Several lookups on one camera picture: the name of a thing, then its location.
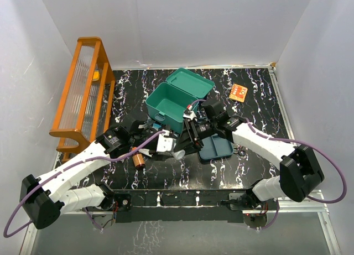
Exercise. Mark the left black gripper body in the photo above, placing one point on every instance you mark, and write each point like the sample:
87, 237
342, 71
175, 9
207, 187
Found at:
138, 140

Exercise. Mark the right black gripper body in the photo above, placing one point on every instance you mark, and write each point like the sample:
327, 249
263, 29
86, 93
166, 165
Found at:
205, 129

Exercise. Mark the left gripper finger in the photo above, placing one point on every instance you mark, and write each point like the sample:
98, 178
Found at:
154, 155
153, 126

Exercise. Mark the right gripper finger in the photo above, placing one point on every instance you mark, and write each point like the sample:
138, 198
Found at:
187, 144
193, 129

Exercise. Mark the white plastic medicine bottle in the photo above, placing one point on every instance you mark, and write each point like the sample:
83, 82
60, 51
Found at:
178, 155

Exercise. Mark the amber bottle orange label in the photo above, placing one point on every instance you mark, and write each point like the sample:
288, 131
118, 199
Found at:
138, 160

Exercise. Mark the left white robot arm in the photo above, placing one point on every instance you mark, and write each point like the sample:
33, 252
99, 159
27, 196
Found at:
52, 194

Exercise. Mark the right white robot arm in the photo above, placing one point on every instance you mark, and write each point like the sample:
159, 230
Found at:
299, 170

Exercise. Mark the green medicine box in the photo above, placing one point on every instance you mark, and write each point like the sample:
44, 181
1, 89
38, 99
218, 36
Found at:
167, 103

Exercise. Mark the dark blue divided tray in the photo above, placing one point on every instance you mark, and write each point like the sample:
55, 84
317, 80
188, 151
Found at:
215, 148

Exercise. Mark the small scissors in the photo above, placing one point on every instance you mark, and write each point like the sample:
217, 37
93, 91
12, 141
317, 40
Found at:
239, 150

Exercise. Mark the orange patterned card packet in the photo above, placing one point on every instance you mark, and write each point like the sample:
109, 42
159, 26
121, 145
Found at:
238, 93

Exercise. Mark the orange wooden rack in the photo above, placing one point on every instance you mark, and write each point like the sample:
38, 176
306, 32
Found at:
85, 106

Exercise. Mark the yellow item on rack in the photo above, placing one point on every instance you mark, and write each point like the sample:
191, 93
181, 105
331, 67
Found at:
96, 76

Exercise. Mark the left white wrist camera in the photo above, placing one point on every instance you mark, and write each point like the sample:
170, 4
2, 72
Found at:
166, 142

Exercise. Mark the black front mounting rail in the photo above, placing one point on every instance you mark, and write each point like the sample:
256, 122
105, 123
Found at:
188, 205

